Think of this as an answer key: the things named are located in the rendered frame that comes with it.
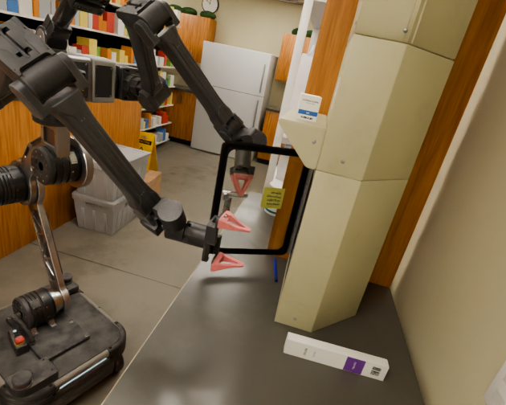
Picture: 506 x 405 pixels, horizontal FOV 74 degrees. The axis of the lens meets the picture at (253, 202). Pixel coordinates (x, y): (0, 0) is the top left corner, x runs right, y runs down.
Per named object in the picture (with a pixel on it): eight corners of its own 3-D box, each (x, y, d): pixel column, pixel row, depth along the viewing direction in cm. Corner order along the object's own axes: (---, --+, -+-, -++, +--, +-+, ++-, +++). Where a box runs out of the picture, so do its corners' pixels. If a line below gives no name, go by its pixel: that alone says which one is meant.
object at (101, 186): (149, 184, 334) (152, 152, 322) (114, 205, 278) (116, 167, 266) (112, 173, 339) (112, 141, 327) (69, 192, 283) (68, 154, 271)
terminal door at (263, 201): (286, 255, 125) (313, 151, 110) (204, 253, 116) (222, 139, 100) (285, 254, 126) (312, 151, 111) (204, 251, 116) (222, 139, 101)
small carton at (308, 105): (313, 120, 89) (320, 96, 86) (316, 122, 84) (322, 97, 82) (295, 116, 89) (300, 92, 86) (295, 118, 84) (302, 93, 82)
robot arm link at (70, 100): (55, 51, 62) (3, 83, 58) (67, 51, 59) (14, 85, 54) (168, 204, 92) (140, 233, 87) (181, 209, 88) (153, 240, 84)
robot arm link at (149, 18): (132, -22, 90) (105, -1, 86) (173, 3, 89) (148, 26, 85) (156, 88, 131) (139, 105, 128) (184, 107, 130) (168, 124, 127)
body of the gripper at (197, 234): (214, 226, 77) (184, 218, 78) (208, 263, 81) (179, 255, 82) (222, 215, 83) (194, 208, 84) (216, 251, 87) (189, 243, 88)
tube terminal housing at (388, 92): (351, 284, 125) (432, 63, 96) (359, 347, 95) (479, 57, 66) (286, 265, 128) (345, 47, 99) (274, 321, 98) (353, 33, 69)
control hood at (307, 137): (319, 145, 110) (327, 115, 107) (316, 170, 81) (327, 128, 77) (284, 137, 112) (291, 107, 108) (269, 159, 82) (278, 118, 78)
